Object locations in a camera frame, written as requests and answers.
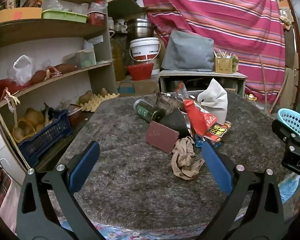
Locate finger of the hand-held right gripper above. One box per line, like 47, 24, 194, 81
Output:
272, 119, 300, 147

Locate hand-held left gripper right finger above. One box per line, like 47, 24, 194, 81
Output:
201, 139, 287, 240

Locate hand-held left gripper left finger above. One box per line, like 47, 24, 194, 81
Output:
15, 141, 103, 240

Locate light blue plastic basket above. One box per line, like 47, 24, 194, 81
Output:
277, 108, 300, 140

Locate orange yellow snack wrapper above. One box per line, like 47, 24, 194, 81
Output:
205, 122, 232, 140

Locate red snack packet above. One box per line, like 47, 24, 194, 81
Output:
183, 99, 219, 135

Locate black pouch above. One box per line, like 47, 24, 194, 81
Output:
160, 107, 190, 140

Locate brown glass jar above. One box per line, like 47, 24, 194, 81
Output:
155, 92, 185, 112

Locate dark bottle with green label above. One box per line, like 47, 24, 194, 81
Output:
133, 99, 165, 123

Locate blue plastic wrapper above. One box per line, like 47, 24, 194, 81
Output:
194, 135, 222, 148

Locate wooden stick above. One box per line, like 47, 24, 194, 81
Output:
269, 72, 289, 113

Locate stacked cardboard pieces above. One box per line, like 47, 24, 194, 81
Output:
285, 52, 300, 105

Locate red plastic cup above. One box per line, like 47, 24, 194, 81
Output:
67, 106, 83, 127

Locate dark blue plastic crate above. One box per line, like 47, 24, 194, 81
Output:
18, 109, 73, 168

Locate cardboard egg tray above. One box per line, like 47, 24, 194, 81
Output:
79, 92, 120, 112

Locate net bag of potatoes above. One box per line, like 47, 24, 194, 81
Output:
12, 107, 45, 143

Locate green leafy packet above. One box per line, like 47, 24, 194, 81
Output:
231, 55, 240, 72

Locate clear plastic wrapper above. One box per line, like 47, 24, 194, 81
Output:
174, 82, 190, 99

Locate small cardboard box with sticks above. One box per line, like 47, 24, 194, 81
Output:
214, 56, 233, 74

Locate floral cloth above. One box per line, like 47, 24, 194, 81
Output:
57, 217, 240, 240

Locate pink cloth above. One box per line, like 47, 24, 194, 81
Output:
0, 165, 18, 230

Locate grey low cabinet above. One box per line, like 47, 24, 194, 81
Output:
158, 70, 248, 98

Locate bundle of chopsticks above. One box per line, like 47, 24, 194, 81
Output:
214, 50, 233, 58

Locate sweet potato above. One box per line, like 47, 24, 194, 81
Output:
27, 70, 47, 85
46, 63, 78, 75

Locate tan hanging bundle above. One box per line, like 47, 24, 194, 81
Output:
280, 15, 293, 30

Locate clear plastic container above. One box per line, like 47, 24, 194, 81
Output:
65, 49, 97, 69

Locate red plastic basket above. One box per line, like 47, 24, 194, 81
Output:
127, 63, 155, 81

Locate large yellow oil bottle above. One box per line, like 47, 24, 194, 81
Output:
109, 30, 127, 82

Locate red net bag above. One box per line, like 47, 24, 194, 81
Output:
0, 79, 23, 103

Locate white plastic bag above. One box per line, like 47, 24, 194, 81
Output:
13, 54, 33, 85

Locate grey cloth cover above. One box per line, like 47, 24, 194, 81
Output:
161, 30, 215, 72

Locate red striped cloth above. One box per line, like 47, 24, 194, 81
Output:
137, 0, 287, 104

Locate white plastic bucket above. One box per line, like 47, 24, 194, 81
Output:
129, 37, 161, 77

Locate wooden shelf unit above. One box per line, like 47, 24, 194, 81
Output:
0, 0, 120, 170

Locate white plastic jars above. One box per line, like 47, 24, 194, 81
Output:
107, 17, 127, 33

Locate steel pot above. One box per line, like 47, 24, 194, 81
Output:
125, 18, 155, 40

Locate small red basket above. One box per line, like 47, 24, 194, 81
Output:
87, 11, 106, 27

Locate green plastic tray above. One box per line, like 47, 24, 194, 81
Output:
42, 9, 88, 23

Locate yellow cardboard box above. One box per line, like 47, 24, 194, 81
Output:
0, 7, 43, 25

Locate broom with wooden handle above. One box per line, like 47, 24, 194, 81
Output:
259, 54, 268, 104

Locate brown wooden frame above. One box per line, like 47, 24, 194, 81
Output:
284, 0, 300, 120

